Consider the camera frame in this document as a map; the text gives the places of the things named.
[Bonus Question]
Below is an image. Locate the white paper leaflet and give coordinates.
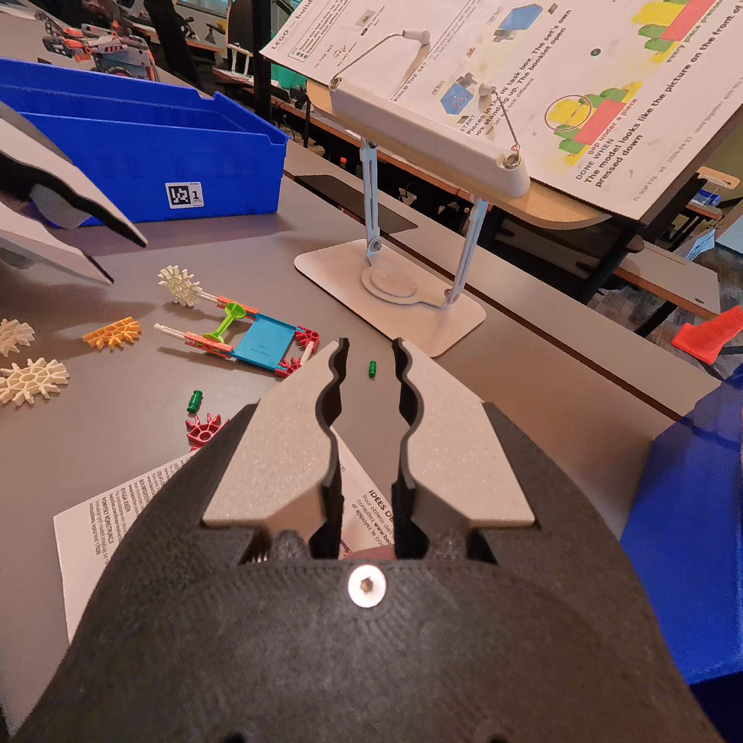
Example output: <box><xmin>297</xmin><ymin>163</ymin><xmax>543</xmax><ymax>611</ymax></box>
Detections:
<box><xmin>53</xmin><ymin>447</ymin><xmax>397</xmax><ymax>642</ymax></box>

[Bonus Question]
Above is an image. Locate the background table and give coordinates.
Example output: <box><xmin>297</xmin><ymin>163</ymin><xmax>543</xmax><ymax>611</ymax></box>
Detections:
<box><xmin>615</xmin><ymin>244</ymin><xmax>722</xmax><ymax>321</ymax></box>

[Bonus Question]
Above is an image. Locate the black table cable flap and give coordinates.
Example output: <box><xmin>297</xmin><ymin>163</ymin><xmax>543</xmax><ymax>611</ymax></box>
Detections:
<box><xmin>296</xmin><ymin>173</ymin><xmax>419</xmax><ymax>236</ymax></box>

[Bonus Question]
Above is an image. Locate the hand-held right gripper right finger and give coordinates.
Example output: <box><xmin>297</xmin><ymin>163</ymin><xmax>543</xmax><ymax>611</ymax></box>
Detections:
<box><xmin>390</xmin><ymin>338</ymin><xmax>536</xmax><ymax>560</ymax></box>

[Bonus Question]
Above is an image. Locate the white wooden book stand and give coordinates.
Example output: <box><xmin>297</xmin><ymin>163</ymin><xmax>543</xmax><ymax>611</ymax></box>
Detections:
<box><xmin>294</xmin><ymin>28</ymin><xmax>610</xmax><ymax>358</ymax></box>

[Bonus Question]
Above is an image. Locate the white snowflake connector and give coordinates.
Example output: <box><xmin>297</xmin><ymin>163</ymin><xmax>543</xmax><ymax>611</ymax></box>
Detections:
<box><xmin>0</xmin><ymin>318</ymin><xmax>36</xmax><ymax>357</ymax></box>
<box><xmin>0</xmin><ymin>358</ymin><xmax>70</xmax><ymax>406</ymax></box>

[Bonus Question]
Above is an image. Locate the red orange flat object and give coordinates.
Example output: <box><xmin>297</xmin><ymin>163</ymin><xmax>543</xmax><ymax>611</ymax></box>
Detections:
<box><xmin>671</xmin><ymin>306</ymin><xmax>743</xmax><ymax>365</ymax></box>

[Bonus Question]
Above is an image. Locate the blue storage bin with tag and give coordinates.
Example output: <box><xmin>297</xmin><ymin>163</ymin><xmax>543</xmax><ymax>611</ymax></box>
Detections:
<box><xmin>0</xmin><ymin>57</ymin><xmax>289</xmax><ymax>226</ymax></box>

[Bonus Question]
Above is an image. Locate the plain blue storage bin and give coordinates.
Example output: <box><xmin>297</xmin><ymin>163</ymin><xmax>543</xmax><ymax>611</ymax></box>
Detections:
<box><xmin>620</xmin><ymin>365</ymin><xmax>743</xmax><ymax>743</ymax></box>

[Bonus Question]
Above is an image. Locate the orange half circle connector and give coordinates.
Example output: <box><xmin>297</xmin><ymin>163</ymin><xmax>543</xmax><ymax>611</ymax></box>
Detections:
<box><xmin>81</xmin><ymin>316</ymin><xmax>142</xmax><ymax>351</ymax></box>

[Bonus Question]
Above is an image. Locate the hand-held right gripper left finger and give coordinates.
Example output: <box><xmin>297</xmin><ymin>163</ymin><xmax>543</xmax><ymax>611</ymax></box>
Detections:
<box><xmin>201</xmin><ymin>338</ymin><xmax>350</xmax><ymax>559</ymax></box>

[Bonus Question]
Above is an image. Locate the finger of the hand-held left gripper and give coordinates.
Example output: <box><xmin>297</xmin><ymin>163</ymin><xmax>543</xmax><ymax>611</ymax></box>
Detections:
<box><xmin>0</xmin><ymin>101</ymin><xmax>149</xmax><ymax>248</ymax></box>
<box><xmin>0</xmin><ymin>200</ymin><xmax>115</xmax><ymax>286</ymax></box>

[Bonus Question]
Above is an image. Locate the colourful construction toy frame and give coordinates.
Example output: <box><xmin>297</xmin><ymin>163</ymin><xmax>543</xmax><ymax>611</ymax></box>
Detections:
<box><xmin>154</xmin><ymin>265</ymin><xmax>320</xmax><ymax>379</ymax></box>

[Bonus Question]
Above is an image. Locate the grey orange toy robot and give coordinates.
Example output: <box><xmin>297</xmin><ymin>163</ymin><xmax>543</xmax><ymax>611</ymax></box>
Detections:
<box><xmin>41</xmin><ymin>14</ymin><xmax>159</xmax><ymax>79</ymax></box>

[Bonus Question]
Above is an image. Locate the printed instruction sheet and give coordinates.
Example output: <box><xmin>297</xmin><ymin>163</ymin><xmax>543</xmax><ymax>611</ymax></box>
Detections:
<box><xmin>259</xmin><ymin>0</ymin><xmax>743</xmax><ymax>224</ymax></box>

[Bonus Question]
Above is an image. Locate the red toy connector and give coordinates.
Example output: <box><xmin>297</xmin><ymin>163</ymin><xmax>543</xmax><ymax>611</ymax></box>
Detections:
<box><xmin>185</xmin><ymin>413</ymin><xmax>229</xmax><ymax>452</ymax></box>

